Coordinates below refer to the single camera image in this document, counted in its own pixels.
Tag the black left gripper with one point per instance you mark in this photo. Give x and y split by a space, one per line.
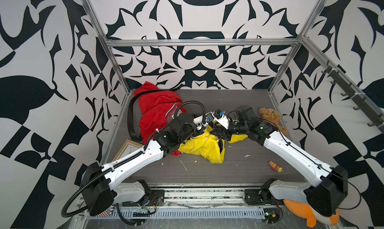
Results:
197 133

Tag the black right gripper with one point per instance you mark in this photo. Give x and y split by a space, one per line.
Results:
221 130

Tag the black belt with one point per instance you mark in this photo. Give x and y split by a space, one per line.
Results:
221 142
130 114

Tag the yellow trousers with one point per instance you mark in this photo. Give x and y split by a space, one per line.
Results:
203 145

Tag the red trousers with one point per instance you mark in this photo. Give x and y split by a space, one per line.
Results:
157 108

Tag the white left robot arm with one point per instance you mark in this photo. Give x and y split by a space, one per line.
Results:
100 188

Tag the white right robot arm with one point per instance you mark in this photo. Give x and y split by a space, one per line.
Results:
326 187

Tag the brown teddy bear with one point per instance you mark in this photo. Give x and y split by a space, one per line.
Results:
273 116

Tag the small colourful toy figure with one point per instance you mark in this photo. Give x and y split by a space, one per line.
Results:
275 167

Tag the framed picture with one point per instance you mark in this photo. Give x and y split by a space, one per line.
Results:
127 148

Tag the orange plush fish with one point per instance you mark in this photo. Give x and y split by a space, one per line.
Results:
307 212

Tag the black coat hook rack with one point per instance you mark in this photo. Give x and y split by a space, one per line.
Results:
361 99

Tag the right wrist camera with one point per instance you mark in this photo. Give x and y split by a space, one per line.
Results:
220 117

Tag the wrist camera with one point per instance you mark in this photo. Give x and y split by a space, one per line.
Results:
202 121
220 117

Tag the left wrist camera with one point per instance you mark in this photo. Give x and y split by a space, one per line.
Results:
202 121

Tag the white cable duct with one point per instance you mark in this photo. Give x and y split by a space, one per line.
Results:
208 213

